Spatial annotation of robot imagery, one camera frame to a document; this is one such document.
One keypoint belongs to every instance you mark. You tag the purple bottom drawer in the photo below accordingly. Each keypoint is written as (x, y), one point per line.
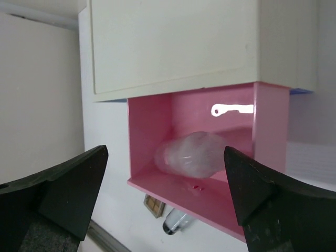
(292, 92)

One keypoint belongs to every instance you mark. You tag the white drawer cabinet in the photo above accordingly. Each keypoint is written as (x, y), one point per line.
(145, 48)

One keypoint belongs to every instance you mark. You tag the aluminium front rail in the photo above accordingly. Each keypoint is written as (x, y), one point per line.
(104, 240)

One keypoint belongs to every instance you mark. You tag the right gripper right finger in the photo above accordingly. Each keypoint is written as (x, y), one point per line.
(277, 212)

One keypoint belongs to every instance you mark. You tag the pink drawer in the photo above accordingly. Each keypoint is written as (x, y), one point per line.
(251, 117)

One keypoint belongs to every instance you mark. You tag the long brown eyeshadow palette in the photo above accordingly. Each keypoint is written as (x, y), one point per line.
(155, 206)

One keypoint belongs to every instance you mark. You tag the clear bottle black cap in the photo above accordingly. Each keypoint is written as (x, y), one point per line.
(176, 220)

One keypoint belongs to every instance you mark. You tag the clear ribbed plastic bottle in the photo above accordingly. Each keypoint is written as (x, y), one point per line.
(197, 155)

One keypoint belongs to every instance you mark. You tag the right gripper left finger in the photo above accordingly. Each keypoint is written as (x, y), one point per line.
(51, 210)

